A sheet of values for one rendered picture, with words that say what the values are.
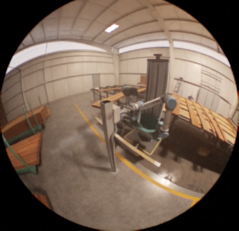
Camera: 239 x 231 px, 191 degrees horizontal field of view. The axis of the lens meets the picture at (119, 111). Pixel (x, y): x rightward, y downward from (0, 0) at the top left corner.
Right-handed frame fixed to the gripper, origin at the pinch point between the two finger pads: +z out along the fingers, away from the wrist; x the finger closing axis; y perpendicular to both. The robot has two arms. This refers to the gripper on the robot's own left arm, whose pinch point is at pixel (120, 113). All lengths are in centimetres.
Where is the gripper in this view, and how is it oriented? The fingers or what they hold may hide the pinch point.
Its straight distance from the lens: 56.6
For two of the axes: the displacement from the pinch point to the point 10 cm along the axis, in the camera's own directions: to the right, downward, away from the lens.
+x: 6.8, 3.4, -6.5
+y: 0.1, -8.9, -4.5
